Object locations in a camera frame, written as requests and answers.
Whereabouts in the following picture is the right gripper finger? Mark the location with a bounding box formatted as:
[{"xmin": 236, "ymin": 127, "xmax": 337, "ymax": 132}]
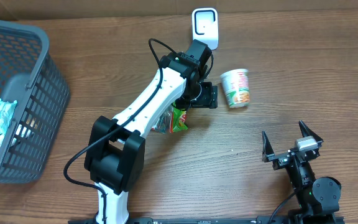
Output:
[
  {"xmin": 298, "ymin": 120, "xmax": 323, "ymax": 144},
  {"xmin": 262, "ymin": 131, "xmax": 275, "ymax": 162}
]

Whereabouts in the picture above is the cup noodles container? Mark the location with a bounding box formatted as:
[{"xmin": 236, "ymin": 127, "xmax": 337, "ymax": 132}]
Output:
[{"xmin": 220, "ymin": 68, "xmax": 250, "ymax": 108}]

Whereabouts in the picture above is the green snack packet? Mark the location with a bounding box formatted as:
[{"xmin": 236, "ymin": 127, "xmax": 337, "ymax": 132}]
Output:
[{"xmin": 152, "ymin": 105, "xmax": 188, "ymax": 134}]

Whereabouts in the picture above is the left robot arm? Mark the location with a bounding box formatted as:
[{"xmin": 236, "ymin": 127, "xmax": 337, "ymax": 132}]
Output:
[{"xmin": 84, "ymin": 40, "xmax": 218, "ymax": 223}]

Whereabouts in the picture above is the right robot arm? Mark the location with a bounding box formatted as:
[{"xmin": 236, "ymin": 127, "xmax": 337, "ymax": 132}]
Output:
[{"xmin": 262, "ymin": 121, "xmax": 344, "ymax": 224}]

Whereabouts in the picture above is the white barcode scanner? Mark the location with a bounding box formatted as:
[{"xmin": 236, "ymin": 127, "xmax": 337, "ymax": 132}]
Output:
[{"xmin": 191, "ymin": 7, "xmax": 219, "ymax": 50}]

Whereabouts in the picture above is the grey plastic mesh basket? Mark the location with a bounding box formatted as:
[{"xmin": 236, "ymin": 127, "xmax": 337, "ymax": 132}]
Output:
[{"xmin": 0, "ymin": 21, "xmax": 70, "ymax": 184}]

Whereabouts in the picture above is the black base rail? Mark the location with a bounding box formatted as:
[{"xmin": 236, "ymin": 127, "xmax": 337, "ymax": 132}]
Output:
[{"xmin": 67, "ymin": 216, "xmax": 345, "ymax": 224}]

